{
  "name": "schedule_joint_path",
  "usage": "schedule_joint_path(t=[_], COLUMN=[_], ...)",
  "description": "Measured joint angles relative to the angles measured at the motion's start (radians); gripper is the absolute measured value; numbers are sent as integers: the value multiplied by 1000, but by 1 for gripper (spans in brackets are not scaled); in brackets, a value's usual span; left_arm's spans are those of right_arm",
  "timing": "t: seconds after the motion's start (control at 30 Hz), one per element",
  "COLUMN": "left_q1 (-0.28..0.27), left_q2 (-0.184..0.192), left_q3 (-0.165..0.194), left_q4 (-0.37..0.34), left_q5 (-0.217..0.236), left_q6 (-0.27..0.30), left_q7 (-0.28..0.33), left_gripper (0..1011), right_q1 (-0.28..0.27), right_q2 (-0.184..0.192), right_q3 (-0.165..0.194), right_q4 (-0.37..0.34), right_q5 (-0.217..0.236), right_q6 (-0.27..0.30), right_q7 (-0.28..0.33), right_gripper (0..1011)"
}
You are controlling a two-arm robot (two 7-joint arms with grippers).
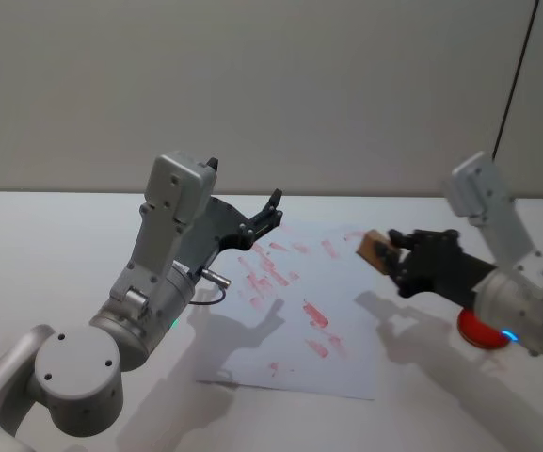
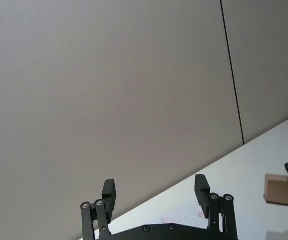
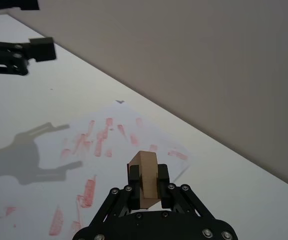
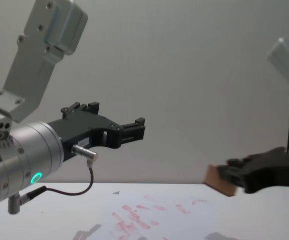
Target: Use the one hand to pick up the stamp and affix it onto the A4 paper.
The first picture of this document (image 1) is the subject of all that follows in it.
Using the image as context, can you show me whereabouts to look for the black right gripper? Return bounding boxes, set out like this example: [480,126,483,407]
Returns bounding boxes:
[376,228,497,308]

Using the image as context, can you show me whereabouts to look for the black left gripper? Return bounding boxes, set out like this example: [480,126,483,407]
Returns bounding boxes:
[175,156,285,279]

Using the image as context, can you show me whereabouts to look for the white paper with red marks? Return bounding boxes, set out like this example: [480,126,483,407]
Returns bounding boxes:
[194,220,381,402]

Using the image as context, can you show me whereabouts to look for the wooden stamp block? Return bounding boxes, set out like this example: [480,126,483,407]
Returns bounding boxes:
[355,229,402,276]

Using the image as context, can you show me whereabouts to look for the thin cable with silver plug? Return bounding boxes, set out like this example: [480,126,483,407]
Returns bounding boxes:
[186,267,232,307]

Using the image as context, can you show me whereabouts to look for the thin black hanging cable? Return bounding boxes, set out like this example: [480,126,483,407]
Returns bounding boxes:
[491,0,542,161]

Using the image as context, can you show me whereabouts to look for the round red ink pad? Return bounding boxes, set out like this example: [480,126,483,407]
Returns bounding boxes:
[455,307,512,351]

